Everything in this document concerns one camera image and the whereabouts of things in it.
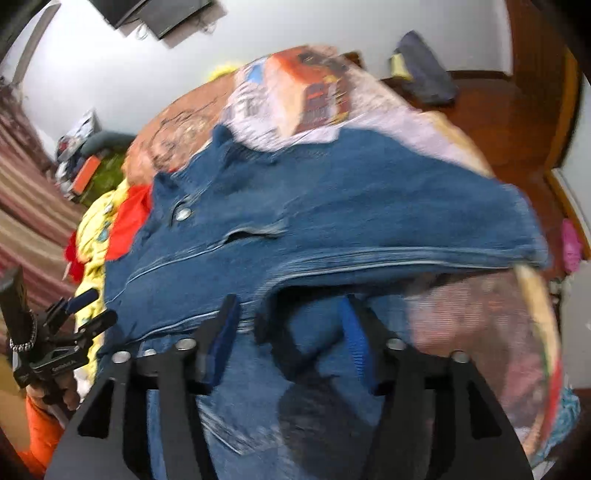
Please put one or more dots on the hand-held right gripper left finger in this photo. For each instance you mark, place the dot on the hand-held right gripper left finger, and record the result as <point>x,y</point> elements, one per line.
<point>220,339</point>

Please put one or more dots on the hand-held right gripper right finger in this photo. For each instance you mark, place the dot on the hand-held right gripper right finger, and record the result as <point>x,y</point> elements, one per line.
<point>354,344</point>

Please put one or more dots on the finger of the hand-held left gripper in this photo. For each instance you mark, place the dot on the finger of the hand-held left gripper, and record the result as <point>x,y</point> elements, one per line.
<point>99,323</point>
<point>82,301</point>

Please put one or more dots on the blue denim jeans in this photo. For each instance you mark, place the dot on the blue denim jeans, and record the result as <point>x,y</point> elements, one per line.
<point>323,207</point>

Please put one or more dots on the person's left forearm orange sleeve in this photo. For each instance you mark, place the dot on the person's left forearm orange sleeve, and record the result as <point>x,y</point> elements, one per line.
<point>40,436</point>

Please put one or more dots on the person's left hand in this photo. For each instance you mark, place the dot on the person's left hand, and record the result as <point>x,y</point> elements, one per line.
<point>68,392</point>

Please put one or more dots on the yellow duck-print fleece garment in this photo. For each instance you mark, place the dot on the yellow duck-print fleece garment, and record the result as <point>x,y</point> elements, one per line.
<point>94,240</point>

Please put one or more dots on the red fluffy garment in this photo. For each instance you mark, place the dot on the red fluffy garment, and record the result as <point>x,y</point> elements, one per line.
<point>131,221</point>

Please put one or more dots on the orange box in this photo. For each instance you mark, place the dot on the orange box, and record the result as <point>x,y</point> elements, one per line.
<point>85,175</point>

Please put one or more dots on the grey cloth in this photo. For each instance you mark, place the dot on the grey cloth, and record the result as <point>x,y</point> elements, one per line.
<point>108,141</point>

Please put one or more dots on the pile of magazines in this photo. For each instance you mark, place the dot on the pile of magazines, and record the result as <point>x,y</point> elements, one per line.
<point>76,134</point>

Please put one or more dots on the turquoise cloth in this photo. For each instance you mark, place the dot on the turquoise cloth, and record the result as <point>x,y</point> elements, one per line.
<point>565,415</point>

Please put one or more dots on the pink bag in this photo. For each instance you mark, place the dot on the pink bag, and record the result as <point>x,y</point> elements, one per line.
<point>571,244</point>

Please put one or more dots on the printed blanket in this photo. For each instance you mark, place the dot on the printed blanket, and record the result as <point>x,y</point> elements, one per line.
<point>295,87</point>

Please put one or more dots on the yellow plush toy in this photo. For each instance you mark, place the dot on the yellow plush toy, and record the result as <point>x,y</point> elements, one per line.
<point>221,71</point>

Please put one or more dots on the small yellow cloth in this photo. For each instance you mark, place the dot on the small yellow cloth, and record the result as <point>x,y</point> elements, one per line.
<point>399,67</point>

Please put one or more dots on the dark blue cloth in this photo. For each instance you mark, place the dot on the dark blue cloth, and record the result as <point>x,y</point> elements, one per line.
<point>427,69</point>

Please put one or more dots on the wooden door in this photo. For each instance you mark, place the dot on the wooden door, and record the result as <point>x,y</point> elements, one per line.
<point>535,46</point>

